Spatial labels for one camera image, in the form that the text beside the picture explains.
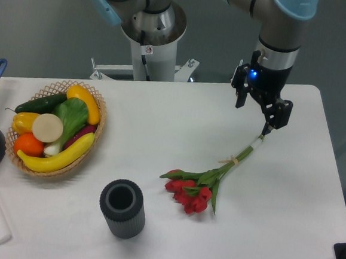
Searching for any dark green cucumber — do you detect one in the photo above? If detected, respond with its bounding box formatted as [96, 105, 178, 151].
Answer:
[6, 94, 67, 114]

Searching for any green bok choy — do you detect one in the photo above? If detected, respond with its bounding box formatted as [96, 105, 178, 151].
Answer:
[44, 97, 88, 157]

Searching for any orange fruit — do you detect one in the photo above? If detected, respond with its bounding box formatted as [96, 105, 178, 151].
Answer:
[13, 133, 44, 157]

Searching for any yellow banana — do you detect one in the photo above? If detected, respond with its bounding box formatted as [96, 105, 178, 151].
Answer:
[17, 133, 95, 173]

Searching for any purple eggplant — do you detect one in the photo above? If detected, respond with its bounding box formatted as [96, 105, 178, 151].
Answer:
[63, 124, 96, 150]

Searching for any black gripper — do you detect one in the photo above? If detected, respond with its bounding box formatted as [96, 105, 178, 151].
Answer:
[231, 50, 293, 136]

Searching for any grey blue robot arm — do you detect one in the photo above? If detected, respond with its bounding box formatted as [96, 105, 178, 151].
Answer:
[91, 0, 319, 135]

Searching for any beige round disc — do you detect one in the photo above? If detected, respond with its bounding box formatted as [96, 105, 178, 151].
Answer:
[32, 114, 63, 143]

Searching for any red tulip bouquet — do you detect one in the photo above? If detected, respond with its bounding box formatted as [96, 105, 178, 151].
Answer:
[160, 135, 265, 215]

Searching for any dark grey ribbed vase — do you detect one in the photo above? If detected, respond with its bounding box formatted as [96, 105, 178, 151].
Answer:
[99, 179, 146, 239]

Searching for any woven wicker basket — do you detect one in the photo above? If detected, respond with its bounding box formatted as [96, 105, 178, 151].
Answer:
[5, 80, 106, 176]

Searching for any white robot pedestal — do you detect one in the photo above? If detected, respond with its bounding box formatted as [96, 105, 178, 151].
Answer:
[91, 2, 200, 82]

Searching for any yellow bell pepper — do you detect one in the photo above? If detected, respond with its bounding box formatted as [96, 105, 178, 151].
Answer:
[11, 112, 40, 135]

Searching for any yellow squash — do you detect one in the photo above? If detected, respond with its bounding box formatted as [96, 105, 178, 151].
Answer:
[66, 85, 100, 125]

